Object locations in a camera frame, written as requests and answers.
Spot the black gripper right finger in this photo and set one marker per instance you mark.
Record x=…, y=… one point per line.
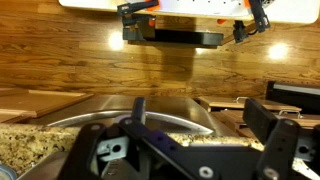
x=260, y=120

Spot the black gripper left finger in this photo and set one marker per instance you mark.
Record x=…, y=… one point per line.
x=140, y=110

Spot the black and steel refrigerator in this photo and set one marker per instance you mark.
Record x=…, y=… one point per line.
x=290, y=100

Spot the wooden drawer cabinet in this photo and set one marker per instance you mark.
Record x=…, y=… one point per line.
x=226, y=104

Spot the wooden cabinet door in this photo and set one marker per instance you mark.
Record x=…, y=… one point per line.
x=40, y=101

